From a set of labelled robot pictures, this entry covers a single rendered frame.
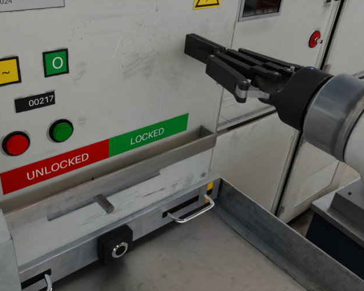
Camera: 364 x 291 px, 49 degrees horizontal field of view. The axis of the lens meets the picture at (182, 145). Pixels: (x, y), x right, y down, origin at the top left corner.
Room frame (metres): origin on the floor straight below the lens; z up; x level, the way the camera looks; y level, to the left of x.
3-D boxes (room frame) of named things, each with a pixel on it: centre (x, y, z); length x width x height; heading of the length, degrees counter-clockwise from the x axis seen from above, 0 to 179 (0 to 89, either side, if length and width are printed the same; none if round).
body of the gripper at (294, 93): (0.46, -0.13, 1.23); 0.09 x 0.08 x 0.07; 45
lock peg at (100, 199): (0.46, 0.11, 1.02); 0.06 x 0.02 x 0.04; 45
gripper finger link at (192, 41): (0.57, -0.01, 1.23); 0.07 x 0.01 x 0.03; 45
